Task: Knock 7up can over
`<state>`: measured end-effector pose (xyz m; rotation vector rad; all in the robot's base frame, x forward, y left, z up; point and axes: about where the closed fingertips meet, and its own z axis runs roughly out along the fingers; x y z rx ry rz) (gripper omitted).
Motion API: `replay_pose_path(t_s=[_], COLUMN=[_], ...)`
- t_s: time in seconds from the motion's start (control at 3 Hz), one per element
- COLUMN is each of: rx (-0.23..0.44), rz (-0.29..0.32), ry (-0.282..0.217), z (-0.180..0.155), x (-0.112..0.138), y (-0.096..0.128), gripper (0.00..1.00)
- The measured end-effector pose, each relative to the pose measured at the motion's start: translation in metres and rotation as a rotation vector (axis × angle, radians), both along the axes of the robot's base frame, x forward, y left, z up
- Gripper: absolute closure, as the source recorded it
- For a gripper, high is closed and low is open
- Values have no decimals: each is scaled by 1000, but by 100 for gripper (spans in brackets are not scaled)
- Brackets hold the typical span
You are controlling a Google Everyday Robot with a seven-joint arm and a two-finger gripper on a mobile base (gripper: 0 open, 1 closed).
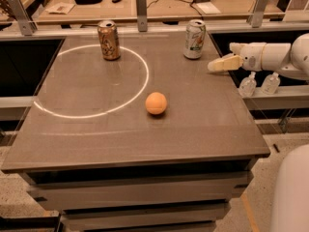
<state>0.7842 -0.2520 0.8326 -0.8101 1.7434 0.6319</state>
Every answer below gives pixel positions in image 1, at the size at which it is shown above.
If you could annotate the black oblong object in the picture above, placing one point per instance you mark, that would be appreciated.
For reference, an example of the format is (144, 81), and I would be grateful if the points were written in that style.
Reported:
(87, 2)

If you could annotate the clear sanitizer bottle left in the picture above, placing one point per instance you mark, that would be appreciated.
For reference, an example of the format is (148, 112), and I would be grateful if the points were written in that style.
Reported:
(248, 85)

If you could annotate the white paper sheet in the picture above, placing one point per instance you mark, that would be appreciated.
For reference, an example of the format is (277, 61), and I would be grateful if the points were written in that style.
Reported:
(208, 8)

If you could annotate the clear sanitizer bottle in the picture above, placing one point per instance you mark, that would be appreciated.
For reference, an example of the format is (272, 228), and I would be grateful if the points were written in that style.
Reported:
(248, 85)
(271, 83)

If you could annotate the grey table drawer cabinet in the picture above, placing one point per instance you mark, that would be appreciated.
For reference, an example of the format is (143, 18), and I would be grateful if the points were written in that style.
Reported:
(181, 197)

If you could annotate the brown paper packet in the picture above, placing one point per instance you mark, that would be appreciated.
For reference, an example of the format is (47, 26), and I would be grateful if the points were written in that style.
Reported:
(60, 8)

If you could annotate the orange ball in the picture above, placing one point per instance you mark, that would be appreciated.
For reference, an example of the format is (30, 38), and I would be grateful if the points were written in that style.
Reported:
(156, 103)

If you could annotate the metal bracket right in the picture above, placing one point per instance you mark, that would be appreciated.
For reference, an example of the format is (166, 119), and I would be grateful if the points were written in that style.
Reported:
(257, 14)

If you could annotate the metal bracket left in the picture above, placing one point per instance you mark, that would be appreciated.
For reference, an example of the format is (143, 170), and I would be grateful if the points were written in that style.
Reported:
(25, 22)

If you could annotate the gold brown soda can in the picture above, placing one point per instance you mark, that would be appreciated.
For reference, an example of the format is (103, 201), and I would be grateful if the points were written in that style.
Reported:
(109, 40)

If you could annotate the metal bracket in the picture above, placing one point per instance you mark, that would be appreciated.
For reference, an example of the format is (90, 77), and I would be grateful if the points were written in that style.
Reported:
(25, 22)
(141, 9)
(257, 14)

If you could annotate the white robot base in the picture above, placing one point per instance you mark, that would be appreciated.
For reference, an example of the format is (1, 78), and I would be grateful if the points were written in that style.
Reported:
(290, 207)

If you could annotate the white green 7up can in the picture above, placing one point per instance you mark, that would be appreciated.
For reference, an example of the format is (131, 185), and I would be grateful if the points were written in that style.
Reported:
(194, 39)

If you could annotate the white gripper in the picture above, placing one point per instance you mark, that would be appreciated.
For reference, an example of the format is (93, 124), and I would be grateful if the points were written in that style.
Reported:
(252, 56)

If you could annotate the clear sanitizer bottle right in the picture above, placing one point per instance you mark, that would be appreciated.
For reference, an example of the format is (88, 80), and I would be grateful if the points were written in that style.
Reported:
(271, 83)

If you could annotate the metal bracket middle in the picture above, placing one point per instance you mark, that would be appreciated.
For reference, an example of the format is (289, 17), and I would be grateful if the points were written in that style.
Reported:
(141, 9)

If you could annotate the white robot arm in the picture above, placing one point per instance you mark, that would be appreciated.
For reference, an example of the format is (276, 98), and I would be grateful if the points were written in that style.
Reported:
(287, 59)

